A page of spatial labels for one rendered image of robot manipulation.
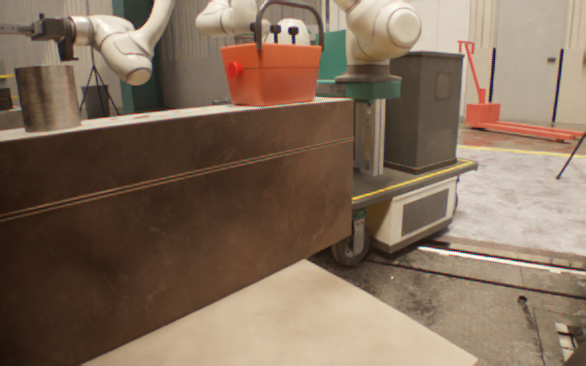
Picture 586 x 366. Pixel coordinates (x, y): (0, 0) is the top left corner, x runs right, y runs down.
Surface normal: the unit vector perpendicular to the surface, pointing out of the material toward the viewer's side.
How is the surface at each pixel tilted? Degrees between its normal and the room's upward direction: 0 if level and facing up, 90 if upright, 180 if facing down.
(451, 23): 90
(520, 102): 90
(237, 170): 90
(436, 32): 90
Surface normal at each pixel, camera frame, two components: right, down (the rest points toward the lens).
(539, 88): -0.43, 0.26
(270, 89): 0.72, 0.29
